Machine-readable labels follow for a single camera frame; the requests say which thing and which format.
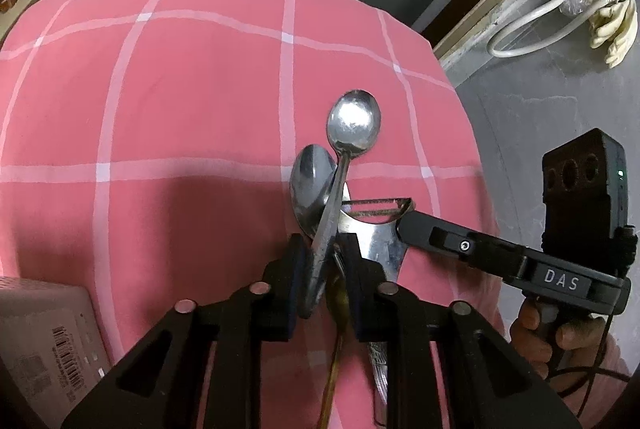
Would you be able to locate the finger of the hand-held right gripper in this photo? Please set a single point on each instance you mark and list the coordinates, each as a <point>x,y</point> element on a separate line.
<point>450,239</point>

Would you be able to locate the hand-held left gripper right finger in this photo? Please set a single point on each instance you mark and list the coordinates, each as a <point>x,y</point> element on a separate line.
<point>355,294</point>

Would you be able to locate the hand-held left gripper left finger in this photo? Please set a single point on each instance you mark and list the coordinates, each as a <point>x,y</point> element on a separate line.
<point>295,281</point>

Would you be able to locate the metal peeler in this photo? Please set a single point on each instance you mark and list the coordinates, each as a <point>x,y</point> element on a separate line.
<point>382,249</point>

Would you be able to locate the metal spoon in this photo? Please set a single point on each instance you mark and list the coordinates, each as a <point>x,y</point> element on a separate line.
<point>309,179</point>
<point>354,119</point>

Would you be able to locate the white perforated utensil basket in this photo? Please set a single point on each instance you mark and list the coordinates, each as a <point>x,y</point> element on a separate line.
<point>45,319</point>

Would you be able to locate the person's right forearm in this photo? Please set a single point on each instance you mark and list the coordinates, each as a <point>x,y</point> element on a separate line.
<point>614,359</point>

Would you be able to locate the person's right hand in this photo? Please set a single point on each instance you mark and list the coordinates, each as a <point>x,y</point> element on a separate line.
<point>527,334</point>

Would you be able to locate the brown wooden chopstick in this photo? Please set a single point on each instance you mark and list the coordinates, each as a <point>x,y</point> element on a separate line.
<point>334,359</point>

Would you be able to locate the cream rubber gloves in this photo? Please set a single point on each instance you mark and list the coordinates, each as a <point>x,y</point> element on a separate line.
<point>617,34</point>

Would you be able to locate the pink checked tablecloth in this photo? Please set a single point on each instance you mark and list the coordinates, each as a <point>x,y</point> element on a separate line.
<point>175,109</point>

